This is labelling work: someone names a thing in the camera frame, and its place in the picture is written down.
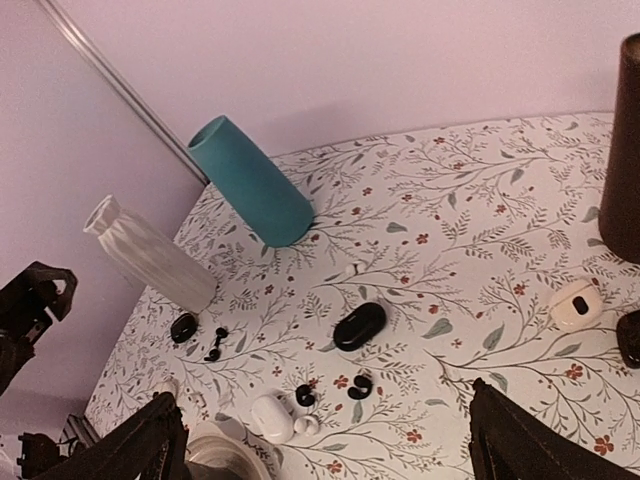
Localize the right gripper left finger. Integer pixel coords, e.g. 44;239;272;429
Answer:
38;392;189;480

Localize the black clip earbud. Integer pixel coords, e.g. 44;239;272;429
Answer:
295;384;316;408
347;375;373;400

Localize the dark brown vase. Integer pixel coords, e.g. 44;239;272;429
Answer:
598;33;639;264

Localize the left aluminium frame post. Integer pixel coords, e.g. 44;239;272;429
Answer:
35;0;208;185

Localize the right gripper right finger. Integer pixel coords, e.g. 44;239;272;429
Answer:
469;378;638;479

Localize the black oval earbud case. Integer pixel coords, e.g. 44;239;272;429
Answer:
333;302;387;352

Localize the white ribbed vase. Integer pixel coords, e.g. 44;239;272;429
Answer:
83;194;217;314

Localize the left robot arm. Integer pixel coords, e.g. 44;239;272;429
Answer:
1;261;78;391

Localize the grey ceramic plate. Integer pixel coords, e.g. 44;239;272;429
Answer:
185;422;271;480

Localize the black stem earbud pair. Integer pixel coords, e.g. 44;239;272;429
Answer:
204;327;229;362

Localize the small black round case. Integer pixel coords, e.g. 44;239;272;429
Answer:
170;313;198;344

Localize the cream earbud case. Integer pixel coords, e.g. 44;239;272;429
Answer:
549;279;604;333
154;378;180;398

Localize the teal vase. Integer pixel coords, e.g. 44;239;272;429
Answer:
188;115;314;248

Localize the black case with gold line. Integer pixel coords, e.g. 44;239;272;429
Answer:
616;310;640;369

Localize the black clip earbud lower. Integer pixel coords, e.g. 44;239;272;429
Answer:
295;384;316;408

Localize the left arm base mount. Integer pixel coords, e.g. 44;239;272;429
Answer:
16;414;101;479

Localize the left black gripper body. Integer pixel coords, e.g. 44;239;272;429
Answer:
1;261;78;350

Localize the white clip earbud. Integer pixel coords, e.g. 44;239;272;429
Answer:
294;415;320;436

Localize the white stem earbud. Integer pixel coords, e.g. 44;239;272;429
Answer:
187;392;207;409

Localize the black clip earbud upper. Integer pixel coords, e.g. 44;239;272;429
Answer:
347;375;373;400

